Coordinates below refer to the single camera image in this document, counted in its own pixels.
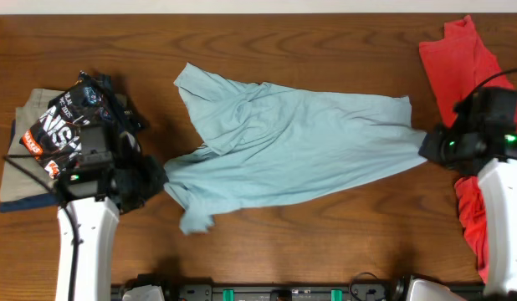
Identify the beige folded garment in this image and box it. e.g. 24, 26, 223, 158
0, 88, 67, 203

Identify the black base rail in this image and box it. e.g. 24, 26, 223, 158
161, 283, 396, 301

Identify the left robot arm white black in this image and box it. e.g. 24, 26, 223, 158
54, 124, 167, 300

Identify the light blue t-shirt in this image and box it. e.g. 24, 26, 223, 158
165, 64, 425, 234

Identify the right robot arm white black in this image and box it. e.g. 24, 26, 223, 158
418, 87, 517, 300

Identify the navy folded garment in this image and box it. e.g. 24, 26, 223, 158
0, 119, 61, 214

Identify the black looped cable on rail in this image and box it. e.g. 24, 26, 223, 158
348, 271, 389, 301

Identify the red printed t-shirt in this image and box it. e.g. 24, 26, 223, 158
419, 16, 501, 283

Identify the black printed folded shirt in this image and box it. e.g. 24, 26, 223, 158
19, 72, 144, 179

